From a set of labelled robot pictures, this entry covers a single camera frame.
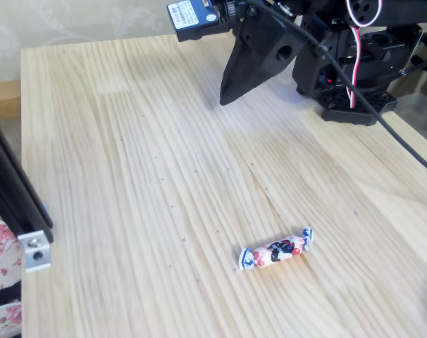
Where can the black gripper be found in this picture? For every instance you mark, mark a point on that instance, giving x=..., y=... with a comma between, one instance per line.
x=266, y=53

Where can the small object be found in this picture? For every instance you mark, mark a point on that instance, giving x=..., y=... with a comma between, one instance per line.
x=277, y=250

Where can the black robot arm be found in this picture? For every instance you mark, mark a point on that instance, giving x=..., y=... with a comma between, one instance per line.
x=308, y=70

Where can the floral cloth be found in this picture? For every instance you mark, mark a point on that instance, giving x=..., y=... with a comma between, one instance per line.
x=5, y=260

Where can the wrist camera box with label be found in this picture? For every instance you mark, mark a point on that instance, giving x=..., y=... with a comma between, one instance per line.
x=189, y=14

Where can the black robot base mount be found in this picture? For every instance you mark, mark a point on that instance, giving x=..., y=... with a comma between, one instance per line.
x=340, y=111

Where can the silver corner bracket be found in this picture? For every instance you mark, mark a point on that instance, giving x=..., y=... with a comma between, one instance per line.
x=34, y=251

